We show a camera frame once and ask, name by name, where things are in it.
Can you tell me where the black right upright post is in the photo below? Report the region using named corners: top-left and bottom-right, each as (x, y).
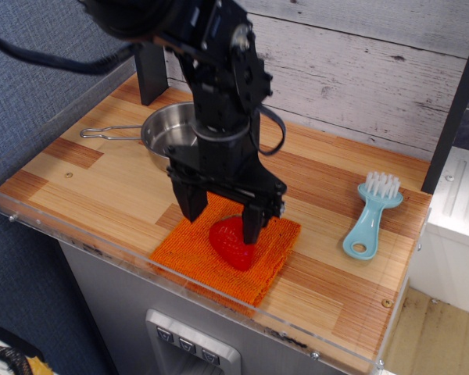
top-left (421, 56), bottom-right (469, 194)

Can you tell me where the light blue dish brush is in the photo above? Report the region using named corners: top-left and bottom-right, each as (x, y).
top-left (342, 171), bottom-right (403, 261)

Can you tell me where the orange knitted napkin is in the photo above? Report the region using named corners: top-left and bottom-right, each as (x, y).
top-left (150, 193), bottom-right (301, 307)

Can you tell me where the grey toy fridge cabinet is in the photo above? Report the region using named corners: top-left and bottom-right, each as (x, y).
top-left (60, 243), bottom-right (339, 374)

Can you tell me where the silver dispenser button panel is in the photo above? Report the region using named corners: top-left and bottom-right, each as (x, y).
top-left (145, 309), bottom-right (242, 374)

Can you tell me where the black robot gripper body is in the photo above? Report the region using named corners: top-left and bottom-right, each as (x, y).
top-left (165, 135), bottom-right (287, 218)

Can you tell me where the clear acrylic guard rail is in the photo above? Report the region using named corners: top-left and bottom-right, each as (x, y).
top-left (0, 78), bottom-right (429, 374)

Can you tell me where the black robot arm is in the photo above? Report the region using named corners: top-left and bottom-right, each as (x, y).
top-left (84, 1), bottom-right (287, 245)

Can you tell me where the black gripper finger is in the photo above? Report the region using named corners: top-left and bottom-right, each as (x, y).
top-left (242, 203), bottom-right (272, 245)
top-left (172, 180), bottom-right (208, 222)

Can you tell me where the black braided hose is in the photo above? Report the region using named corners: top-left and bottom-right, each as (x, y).
top-left (0, 343), bottom-right (34, 375)

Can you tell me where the white side counter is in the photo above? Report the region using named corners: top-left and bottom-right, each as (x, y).
top-left (408, 147), bottom-right (469, 312)

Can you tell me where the small steel pan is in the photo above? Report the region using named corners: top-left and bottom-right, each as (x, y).
top-left (80, 102), bottom-right (197, 171)

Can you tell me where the red toy strawberry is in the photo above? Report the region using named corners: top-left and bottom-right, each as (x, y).
top-left (209, 216), bottom-right (255, 271)

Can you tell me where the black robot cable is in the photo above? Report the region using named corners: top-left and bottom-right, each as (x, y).
top-left (0, 27), bottom-right (288, 157)

